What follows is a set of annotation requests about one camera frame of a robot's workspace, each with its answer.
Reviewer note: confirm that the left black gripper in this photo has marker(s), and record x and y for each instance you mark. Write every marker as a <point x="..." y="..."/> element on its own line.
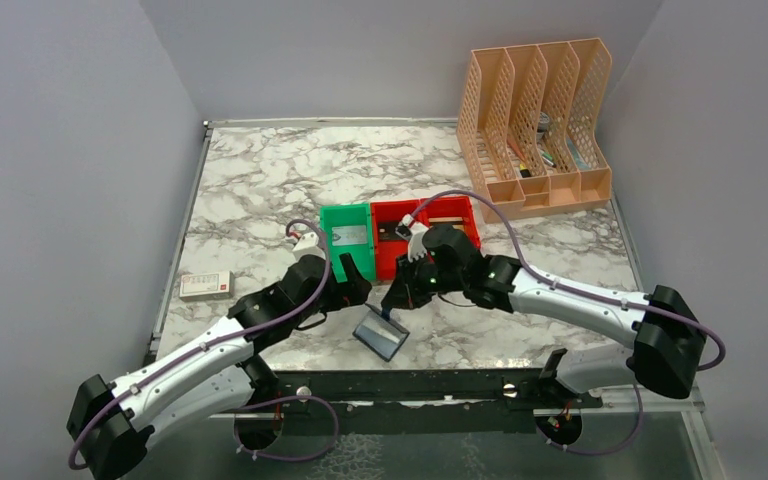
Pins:
<point x="352" y="292"/>

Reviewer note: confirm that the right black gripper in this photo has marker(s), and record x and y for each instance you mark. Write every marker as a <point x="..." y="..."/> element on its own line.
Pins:
<point x="403" y="291"/>

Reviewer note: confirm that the navy blue card holder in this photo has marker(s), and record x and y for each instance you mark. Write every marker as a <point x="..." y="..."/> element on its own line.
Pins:
<point x="380" y="331"/>

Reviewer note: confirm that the green plastic bin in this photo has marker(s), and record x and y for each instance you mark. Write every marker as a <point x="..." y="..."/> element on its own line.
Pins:
<point x="363" y="255"/>

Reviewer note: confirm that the peach desk file organizer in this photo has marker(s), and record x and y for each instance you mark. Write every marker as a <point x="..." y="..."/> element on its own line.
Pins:
<point x="526" y="128"/>

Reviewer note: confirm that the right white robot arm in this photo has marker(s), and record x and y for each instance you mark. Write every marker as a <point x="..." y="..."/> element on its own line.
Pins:
<point x="659" y="343"/>

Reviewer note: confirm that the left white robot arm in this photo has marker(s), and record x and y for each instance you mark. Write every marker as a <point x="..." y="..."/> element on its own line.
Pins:
<point x="112" y="422"/>

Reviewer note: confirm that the silver VIP card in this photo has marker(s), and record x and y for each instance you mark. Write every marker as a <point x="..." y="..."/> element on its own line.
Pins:
<point x="351" y="235"/>

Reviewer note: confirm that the black card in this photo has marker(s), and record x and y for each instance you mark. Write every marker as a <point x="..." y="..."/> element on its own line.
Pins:
<point x="387" y="232"/>

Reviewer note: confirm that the gold striped card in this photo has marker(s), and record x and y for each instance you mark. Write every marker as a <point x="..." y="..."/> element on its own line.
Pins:
<point x="457" y="222"/>

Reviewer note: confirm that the white red small box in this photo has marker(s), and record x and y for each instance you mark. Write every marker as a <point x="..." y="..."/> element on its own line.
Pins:
<point x="206" y="286"/>

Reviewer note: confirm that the red pencil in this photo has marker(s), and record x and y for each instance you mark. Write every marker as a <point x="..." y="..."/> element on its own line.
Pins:
<point x="512" y="144"/>

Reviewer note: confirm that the green marker pen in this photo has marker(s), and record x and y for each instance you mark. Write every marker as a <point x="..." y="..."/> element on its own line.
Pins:
<point x="548" y="159"/>

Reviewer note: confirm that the round grey tin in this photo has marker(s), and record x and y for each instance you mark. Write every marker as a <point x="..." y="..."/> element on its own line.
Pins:
<point x="544" y="123"/>

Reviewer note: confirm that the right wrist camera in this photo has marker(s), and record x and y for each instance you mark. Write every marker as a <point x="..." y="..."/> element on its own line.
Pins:
<point x="413" y="231"/>

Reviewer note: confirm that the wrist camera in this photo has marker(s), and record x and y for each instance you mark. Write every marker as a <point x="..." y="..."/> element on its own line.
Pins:
<point x="413" y="231"/>
<point x="308" y="244"/>

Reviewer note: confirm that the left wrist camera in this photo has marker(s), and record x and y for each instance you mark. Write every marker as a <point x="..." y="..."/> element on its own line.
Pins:
<point x="308" y="244"/>

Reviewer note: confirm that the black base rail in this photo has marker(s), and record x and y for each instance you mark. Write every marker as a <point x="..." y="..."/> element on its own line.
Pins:
<point x="394" y="402"/>

